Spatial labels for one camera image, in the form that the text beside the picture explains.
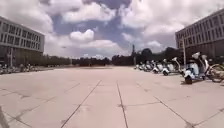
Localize row of trees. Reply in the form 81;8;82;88
19;47;183;67

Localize grey office building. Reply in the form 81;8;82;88
0;15;46;67

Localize row of parked vehicles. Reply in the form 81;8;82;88
0;63;40;75

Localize row of parked scooters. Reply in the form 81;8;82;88
134;51;212;85

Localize grey stone slab plaza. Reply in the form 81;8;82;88
0;65;224;128

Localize grey building with windows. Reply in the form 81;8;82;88
175;8;224;63

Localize bicycle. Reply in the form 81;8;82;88
205;63;224;84

